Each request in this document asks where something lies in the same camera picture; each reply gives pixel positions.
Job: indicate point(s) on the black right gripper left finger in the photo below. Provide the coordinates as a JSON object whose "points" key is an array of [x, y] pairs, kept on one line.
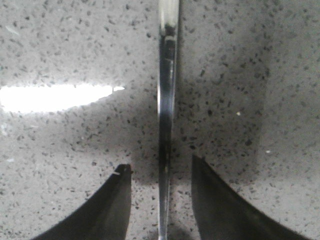
{"points": [[104, 216]]}

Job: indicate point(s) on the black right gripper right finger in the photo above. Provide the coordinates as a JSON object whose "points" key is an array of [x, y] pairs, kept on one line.
{"points": [[221, 214]]}

